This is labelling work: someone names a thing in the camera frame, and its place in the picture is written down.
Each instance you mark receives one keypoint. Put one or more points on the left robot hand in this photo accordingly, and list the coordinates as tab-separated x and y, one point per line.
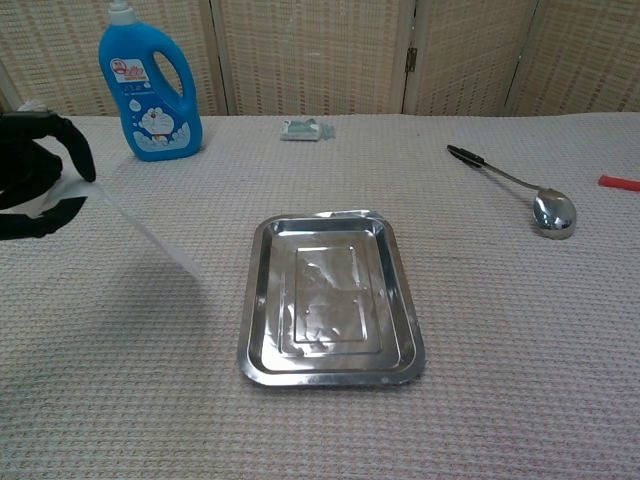
75	142

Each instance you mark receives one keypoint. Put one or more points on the silver metal tray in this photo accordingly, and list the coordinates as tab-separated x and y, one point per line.
327	300

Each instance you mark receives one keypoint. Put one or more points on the blue detergent pump bottle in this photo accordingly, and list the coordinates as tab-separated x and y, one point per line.
160	130

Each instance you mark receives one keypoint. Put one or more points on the small green white packet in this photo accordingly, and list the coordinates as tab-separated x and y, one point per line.
300	131

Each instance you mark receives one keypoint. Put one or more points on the woven folding screen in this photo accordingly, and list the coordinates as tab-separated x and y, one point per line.
310	55

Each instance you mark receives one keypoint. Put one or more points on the metal screen hinge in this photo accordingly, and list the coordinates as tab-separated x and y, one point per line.
411	59

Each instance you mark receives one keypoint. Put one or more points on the white woven tablecloth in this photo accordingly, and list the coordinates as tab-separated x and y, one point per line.
500	325

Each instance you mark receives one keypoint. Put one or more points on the red plastic stick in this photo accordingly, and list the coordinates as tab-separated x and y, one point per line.
620	182

